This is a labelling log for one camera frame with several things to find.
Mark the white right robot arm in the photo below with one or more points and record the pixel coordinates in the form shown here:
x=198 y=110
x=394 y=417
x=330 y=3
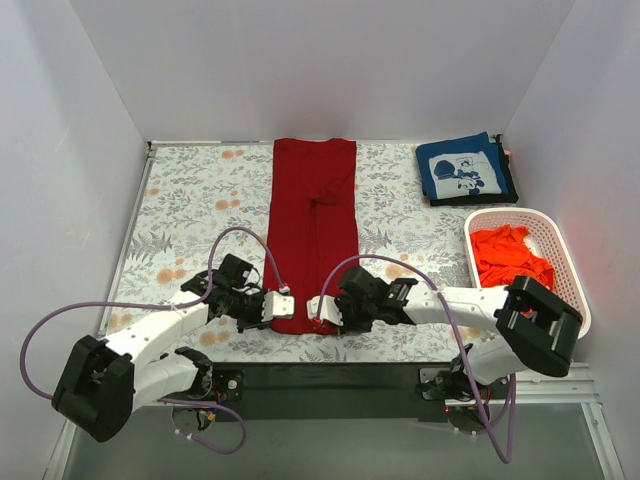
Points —
x=531 y=327

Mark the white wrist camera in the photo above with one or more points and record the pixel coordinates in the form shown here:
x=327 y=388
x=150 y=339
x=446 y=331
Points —
x=323 y=310
x=279 y=305

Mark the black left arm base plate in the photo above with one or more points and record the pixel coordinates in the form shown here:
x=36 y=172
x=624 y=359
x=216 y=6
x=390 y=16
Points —
x=224 y=385

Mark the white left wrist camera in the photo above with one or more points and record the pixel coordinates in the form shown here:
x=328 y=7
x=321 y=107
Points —
x=279 y=305

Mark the black folded t-shirt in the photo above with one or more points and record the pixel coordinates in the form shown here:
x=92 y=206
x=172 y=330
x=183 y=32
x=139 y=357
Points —
x=511 y=197

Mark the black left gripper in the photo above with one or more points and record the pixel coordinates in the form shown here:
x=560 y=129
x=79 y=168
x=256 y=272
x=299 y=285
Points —
x=251 y=310

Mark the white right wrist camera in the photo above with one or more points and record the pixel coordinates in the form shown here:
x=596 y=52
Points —
x=323 y=310

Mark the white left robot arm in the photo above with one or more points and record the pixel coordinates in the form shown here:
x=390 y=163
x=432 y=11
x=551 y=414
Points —
x=105 y=380

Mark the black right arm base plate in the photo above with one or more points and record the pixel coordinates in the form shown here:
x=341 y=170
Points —
x=440 y=384

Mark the dark red t-shirt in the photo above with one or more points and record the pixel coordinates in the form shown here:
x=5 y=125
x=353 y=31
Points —
x=312 y=221

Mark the white plastic laundry basket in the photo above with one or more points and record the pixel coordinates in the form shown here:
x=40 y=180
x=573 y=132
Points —
x=544 y=240

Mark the orange t-shirt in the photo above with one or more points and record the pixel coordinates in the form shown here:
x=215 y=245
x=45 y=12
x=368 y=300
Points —
x=501 y=255

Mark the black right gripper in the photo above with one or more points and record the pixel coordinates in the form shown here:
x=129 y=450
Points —
x=348 y=313

